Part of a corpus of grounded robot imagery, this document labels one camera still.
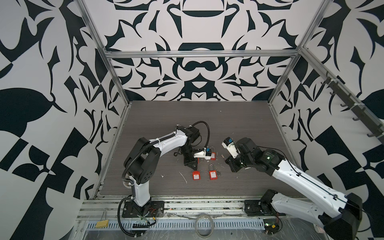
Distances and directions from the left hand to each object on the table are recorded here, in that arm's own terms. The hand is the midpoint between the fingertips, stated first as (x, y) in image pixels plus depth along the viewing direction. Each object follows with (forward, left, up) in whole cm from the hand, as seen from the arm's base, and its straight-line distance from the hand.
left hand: (195, 164), depth 83 cm
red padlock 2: (-3, -10, -4) cm, 11 cm away
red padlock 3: (+7, -11, -4) cm, 14 cm away
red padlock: (-5, 0, -2) cm, 6 cm away
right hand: (-2, -15, +9) cm, 18 cm away
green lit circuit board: (-28, -34, -6) cm, 45 cm away
